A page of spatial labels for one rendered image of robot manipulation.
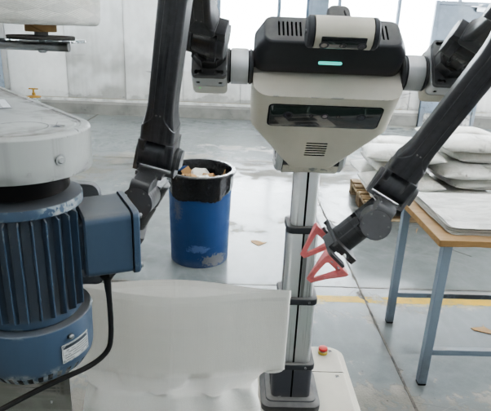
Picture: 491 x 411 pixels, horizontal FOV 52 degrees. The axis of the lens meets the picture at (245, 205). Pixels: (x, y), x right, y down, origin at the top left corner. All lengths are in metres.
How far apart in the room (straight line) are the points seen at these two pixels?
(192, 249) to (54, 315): 2.69
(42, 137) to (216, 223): 2.74
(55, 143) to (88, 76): 8.74
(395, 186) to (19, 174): 0.68
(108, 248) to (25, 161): 0.17
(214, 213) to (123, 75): 6.18
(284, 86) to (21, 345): 0.88
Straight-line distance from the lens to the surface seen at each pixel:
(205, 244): 3.32
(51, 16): 0.72
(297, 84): 1.30
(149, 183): 0.89
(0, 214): 0.62
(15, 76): 9.75
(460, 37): 1.22
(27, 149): 0.58
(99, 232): 0.67
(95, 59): 9.26
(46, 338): 0.69
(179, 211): 3.27
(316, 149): 1.44
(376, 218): 0.94
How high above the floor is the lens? 1.54
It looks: 20 degrees down
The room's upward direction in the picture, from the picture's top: 2 degrees clockwise
